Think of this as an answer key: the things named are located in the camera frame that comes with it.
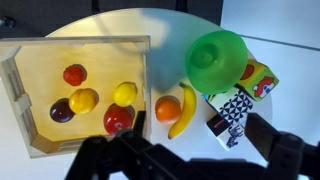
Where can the yellow banana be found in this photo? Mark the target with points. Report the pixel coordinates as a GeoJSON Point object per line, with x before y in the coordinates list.
{"type": "Point", "coordinates": [188, 111]}

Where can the green plastic bowl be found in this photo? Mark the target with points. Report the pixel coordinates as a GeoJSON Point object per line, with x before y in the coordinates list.
{"type": "Point", "coordinates": [216, 61]}

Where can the black white patterned cube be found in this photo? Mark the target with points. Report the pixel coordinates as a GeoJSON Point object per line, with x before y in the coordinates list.
{"type": "Point", "coordinates": [232, 105]}

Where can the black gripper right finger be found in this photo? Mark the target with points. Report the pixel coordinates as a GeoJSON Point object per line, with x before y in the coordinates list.
{"type": "Point", "coordinates": [265, 138]}

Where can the wooden tray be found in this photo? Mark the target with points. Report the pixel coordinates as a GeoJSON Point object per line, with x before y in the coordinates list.
{"type": "Point", "coordinates": [61, 88]}

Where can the red apple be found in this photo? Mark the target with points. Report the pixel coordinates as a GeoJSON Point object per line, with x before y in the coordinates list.
{"type": "Point", "coordinates": [118, 118]}

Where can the yellow lemon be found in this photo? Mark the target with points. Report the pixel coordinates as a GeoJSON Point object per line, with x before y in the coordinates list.
{"type": "Point", "coordinates": [125, 94]}

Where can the small red tomato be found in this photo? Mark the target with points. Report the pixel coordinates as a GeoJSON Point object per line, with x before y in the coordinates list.
{"type": "Point", "coordinates": [75, 75]}

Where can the orange fruit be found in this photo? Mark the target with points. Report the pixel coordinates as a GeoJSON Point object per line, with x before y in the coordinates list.
{"type": "Point", "coordinates": [167, 110]}

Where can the colourful soft cube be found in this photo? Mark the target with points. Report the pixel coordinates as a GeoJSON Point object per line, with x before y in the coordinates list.
{"type": "Point", "coordinates": [257, 81]}

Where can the yellow orange bell pepper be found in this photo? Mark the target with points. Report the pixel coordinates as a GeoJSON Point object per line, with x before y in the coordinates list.
{"type": "Point", "coordinates": [83, 101]}

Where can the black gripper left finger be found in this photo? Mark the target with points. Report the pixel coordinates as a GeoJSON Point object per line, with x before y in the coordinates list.
{"type": "Point", "coordinates": [136, 131]}

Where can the dark purple plum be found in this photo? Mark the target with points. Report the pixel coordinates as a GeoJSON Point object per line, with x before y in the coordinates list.
{"type": "Point", "coordinates": [60, 111]}

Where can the black white soft cube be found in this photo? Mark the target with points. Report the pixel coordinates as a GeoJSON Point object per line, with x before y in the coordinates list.
{"type": "Point", "coordinates": [228, 135]}

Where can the round white table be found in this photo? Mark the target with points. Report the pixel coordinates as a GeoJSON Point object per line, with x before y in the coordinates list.
{"type": "Point", "coordinates": [171, 33]}

